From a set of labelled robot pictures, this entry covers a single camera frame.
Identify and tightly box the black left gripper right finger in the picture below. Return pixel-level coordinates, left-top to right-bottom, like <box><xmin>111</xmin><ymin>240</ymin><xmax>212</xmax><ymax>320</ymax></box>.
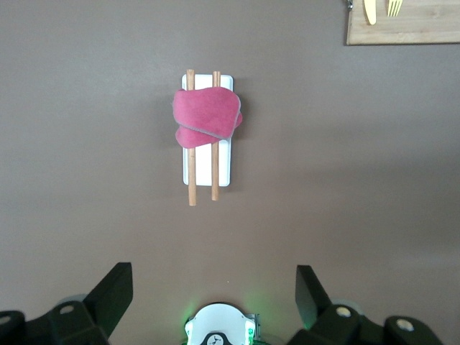
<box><xmin>287</xmin><ymin>264</ymin><xmax>445</xmax><ymax>345</ymax></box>

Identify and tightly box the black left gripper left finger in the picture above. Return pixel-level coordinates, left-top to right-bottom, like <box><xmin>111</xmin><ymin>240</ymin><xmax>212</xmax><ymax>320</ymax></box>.
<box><xmin>0</xmin><ymin>262</ymin><xmax>134</xmax><ymax>345</ymax></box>

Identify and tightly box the pink fleece cloth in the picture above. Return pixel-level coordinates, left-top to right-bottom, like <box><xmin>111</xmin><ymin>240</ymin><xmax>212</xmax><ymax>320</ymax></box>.
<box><xmin>171</xmin><ymin>86</ymin><xmax>244</xmax><ymax>149</ymax></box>

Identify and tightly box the wooden rod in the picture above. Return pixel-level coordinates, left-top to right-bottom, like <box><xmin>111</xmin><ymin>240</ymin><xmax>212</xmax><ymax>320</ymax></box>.
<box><xmin>211</xmin><ymin>70</ymin><xmax>221</xmax><ymax>202</ymax></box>
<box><xmin>186</xmin><ymin>68</ymin><xmax>198</xmax><ymax>207</ymax></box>

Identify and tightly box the white rectangular tray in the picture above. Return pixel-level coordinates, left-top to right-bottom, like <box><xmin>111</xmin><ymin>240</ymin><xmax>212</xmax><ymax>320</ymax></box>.
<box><xmin>181</xmin><ymin>73</ymin><xmax>235</xmax><ymax>187</ymax></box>

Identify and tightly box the wooden cutting board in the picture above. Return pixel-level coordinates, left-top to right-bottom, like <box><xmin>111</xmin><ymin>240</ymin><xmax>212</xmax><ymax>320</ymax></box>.
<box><xmin>346</xmin><ymin>0</ymin><xmax>460</xmax><ymax>46</ymax></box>

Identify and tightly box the yellow plastic knife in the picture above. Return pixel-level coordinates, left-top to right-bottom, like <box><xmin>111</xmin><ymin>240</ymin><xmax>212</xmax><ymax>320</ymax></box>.
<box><xmin>363</xmin><ymin>0</ymin><xmax>377</xmax><ymax>26</ymax></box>

